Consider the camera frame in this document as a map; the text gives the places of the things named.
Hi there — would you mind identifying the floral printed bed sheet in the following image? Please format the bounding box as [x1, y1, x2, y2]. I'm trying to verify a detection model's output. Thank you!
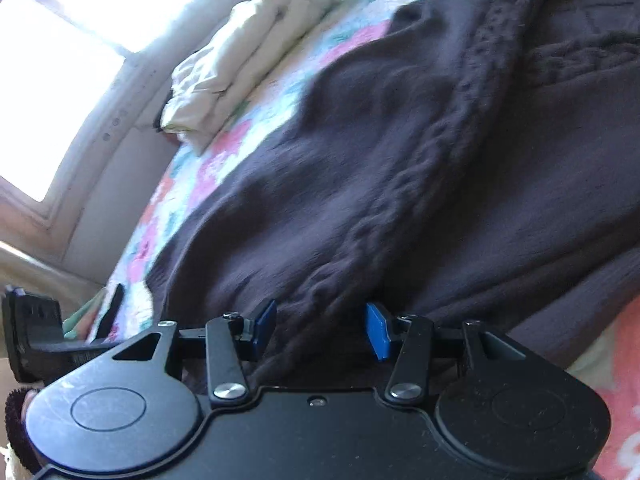
[62, 0, 640, 480]

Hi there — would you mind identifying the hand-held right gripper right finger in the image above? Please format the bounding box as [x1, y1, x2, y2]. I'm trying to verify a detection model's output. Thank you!
[365, 302, 527, 404]

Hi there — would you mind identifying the dark knit sweater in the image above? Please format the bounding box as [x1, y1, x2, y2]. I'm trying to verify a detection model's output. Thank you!
[148, 0, 640, 391]

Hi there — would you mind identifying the white folded cloth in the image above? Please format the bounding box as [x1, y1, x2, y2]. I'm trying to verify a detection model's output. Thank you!
[159, 0, 339, 157]

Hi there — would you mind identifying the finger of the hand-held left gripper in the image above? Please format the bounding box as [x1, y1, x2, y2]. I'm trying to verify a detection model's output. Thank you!
[93, 283, 126, 344]

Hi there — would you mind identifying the window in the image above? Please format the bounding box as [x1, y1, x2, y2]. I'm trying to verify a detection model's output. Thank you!
[0, 0, 237, 241]

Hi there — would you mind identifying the person's left forearm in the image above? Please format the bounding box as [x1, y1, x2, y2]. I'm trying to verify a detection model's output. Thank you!
[4, 386, 47, 476]

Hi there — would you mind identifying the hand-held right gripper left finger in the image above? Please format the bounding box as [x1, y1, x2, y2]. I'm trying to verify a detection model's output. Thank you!
[112, 299, 278, 402]

